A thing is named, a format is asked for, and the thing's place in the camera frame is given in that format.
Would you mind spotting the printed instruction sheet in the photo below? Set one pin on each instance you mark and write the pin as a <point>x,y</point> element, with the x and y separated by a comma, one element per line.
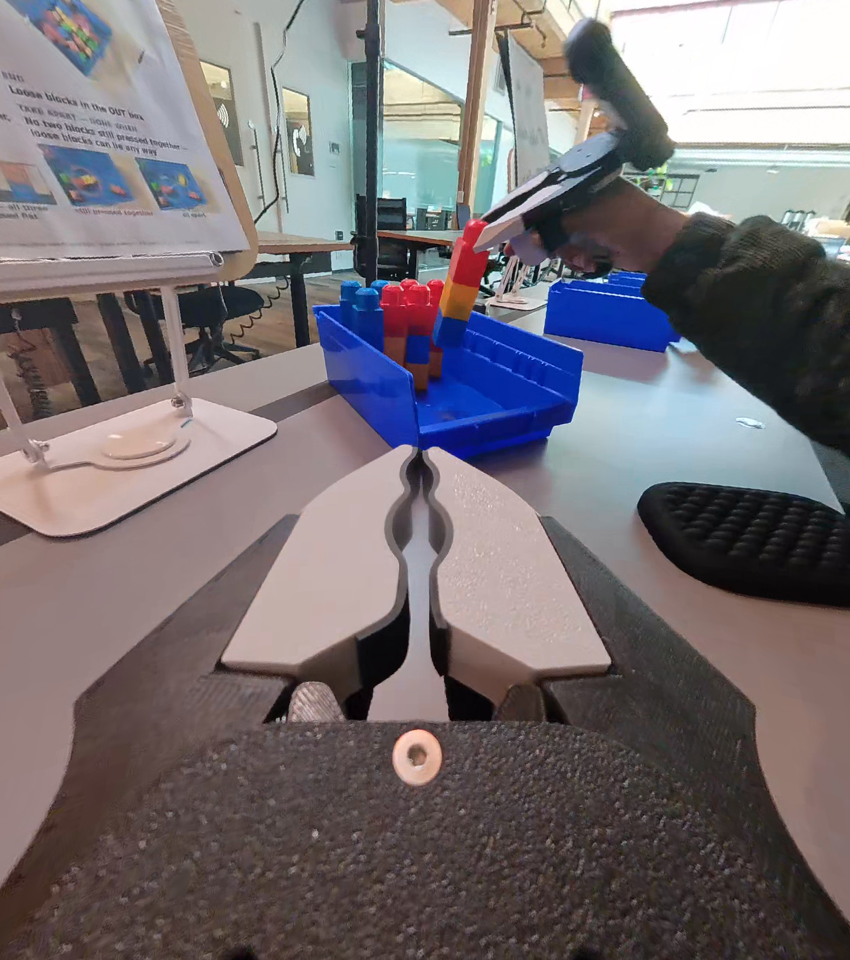
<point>94,112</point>

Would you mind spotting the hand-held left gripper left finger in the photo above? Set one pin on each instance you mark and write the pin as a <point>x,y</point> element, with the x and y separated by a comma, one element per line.
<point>320,592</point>

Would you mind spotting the white document stand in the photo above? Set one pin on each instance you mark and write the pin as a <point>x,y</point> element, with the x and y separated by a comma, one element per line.
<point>132,457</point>
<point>528,105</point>

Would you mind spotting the wooden desk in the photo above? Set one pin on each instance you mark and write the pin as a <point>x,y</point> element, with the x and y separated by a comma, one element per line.
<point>425,236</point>
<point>305,244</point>

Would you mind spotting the red mega block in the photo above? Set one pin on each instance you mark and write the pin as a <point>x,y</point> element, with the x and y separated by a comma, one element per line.
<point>470,255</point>

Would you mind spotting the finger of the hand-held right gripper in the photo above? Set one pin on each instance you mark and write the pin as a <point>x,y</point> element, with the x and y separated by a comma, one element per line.
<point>533,195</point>
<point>503,231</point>

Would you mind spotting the cluster of block towers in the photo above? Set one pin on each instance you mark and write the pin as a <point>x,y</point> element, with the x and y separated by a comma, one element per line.
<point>395,322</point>

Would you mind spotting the blue plastic bin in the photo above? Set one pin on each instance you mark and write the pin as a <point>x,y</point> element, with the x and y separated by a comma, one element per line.
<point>485,405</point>
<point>605,319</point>
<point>627,279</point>

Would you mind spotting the black light stand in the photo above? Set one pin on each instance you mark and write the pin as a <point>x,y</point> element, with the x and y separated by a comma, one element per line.
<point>372,112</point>

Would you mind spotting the person's right forearm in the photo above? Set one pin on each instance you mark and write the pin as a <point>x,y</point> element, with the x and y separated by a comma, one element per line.
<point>792,322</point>

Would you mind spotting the black office chair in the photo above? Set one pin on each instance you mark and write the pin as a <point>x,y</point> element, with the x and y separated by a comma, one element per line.
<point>393,225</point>
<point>222,307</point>

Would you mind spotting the wall icon panel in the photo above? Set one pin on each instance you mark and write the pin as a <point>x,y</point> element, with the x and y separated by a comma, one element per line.
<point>297,135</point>
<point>223,112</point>

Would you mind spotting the small silver oval disc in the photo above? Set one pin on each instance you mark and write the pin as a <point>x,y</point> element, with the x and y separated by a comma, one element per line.
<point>750,423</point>

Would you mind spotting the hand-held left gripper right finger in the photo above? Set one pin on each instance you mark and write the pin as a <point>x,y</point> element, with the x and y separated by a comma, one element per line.
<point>515,592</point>

